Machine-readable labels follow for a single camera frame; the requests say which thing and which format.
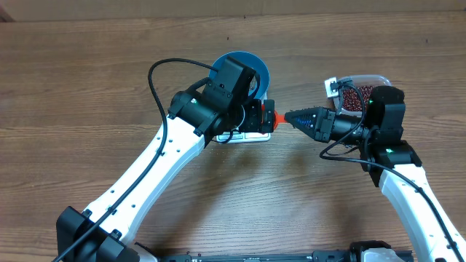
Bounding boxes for orange scoop with blue handle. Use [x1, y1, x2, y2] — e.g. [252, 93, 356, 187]
[261, 104, 288, 133]

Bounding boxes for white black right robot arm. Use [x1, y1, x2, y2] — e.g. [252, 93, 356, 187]
[284, 86, 465, 261]

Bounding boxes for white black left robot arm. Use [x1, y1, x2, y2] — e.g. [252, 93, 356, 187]
[56, 51, 276, 262]

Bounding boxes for white kitchen scale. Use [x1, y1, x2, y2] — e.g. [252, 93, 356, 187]
[216, 131, 272, 144]

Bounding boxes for teal bowl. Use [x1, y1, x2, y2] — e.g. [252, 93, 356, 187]
[212, 51, 270, 100]

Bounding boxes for red beans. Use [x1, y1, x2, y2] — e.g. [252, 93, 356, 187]
[343, 85, 374, 112]

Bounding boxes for clear plastic container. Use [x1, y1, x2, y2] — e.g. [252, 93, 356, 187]
[332, 74, 392, 116]

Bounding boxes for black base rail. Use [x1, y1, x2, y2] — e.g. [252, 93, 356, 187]
[157, 250, 357, 262]

